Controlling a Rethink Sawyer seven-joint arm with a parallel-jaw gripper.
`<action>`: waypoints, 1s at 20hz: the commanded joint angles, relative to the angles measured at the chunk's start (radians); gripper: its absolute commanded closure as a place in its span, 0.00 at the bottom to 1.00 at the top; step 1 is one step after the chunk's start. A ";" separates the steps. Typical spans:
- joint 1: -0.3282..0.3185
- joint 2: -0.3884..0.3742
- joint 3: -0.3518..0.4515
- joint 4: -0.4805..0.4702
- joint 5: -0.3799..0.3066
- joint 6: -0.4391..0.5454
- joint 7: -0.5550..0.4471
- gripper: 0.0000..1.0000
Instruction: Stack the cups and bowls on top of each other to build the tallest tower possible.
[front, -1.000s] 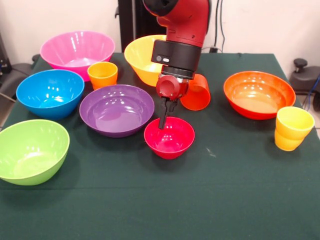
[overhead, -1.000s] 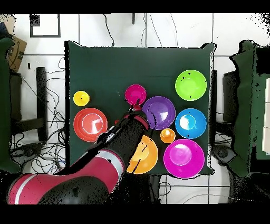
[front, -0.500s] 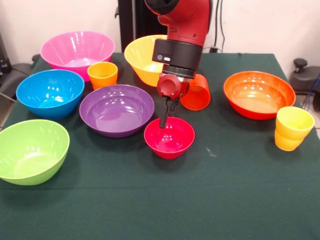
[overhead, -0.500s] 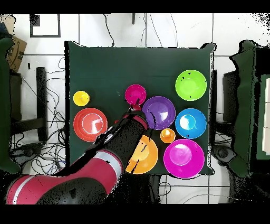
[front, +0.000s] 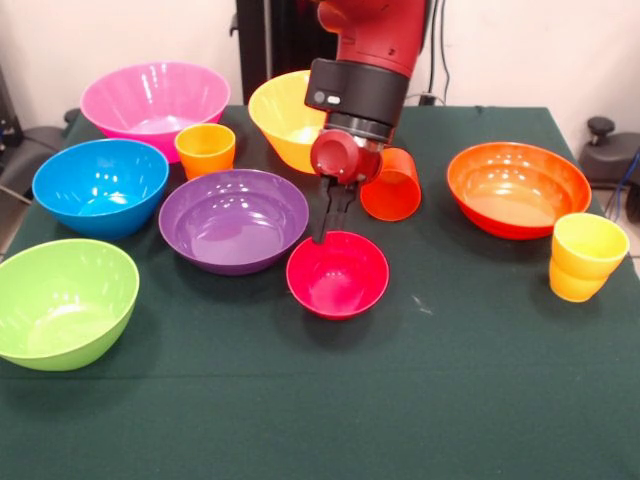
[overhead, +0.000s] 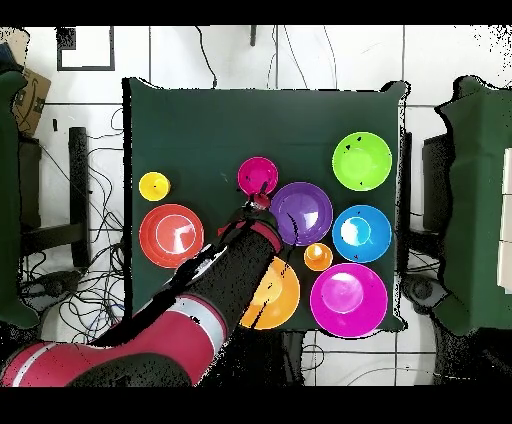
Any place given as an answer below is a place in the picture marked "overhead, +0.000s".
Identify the small crimson bowl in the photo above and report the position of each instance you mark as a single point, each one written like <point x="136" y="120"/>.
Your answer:
<point x="256" y="172"/>

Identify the purple bowl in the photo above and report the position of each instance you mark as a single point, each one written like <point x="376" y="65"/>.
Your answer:
<point x="304" y="208"/>

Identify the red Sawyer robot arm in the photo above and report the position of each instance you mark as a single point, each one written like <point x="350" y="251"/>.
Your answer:
<point x="180" y="332"/>

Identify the orange cup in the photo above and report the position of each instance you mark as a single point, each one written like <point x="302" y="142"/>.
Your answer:
<point x="318" y="256"/>

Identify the large yellow-orange bowl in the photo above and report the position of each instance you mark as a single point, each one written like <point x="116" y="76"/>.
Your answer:
<point x="280" y="296"/>

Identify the dark green tablecloth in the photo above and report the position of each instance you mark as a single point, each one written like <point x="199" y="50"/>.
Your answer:
<point x="192" y="120"/>

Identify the green bowl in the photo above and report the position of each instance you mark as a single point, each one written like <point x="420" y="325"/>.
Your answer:
<point x="362" y="161"/>

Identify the blue bowl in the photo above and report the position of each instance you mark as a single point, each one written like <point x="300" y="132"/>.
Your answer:
<point x="362" y="236"/>

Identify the yellow cup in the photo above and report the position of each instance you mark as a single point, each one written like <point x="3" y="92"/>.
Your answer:
<point x="154" y="186"/>

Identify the shallow red-orange bowl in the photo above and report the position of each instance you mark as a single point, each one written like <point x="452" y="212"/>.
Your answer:
<point x="154" y="236"/>

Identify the large pink bowl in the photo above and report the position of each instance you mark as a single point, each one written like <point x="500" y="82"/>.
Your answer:
<point x="348" y="300"/>

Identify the black chair base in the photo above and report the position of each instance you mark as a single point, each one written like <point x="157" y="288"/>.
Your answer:
<point x="422" y="290"/>
<point x="56" y="284"/>

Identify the green cloth neighbouring table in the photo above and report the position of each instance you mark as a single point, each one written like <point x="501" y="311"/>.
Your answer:
<point x="8" y="200"/>
<point x="472" y="200"/>

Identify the cardboard box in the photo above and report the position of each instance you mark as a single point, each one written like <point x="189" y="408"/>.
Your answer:
<point x="32" y="96"/>

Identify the black table frame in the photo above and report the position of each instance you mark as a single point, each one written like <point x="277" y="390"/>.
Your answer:
<point x="78" y="180"/>

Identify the black square floor frame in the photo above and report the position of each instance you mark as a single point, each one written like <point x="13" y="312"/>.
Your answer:
<point x="111" y="48"/>

